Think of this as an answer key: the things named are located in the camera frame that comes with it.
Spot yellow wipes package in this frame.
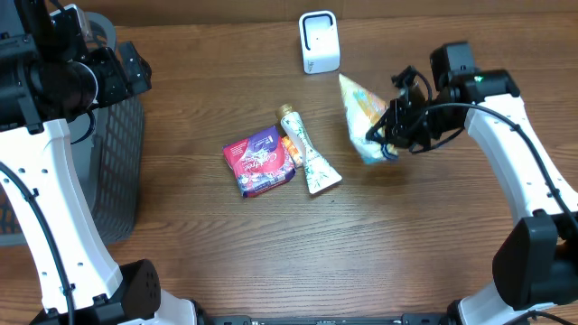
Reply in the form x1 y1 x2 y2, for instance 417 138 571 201
339 74 398 164

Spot white bottle gold cap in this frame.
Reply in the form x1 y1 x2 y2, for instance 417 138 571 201
275 104 342 195

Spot small orange packet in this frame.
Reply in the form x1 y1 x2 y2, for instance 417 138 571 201
282 135 303 169

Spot purple red pad package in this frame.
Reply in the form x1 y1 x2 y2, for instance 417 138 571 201
222 125 296 198

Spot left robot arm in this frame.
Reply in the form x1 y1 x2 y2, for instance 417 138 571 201
1 1 200 325

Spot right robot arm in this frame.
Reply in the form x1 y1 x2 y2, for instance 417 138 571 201
366 42 577 324

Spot white barcode scanner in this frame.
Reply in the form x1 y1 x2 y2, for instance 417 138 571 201
298 10 340 74

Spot dark grey plastic basket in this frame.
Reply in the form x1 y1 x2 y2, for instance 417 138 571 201
1 1 145 243

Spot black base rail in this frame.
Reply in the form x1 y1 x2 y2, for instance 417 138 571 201
197 313 456 325

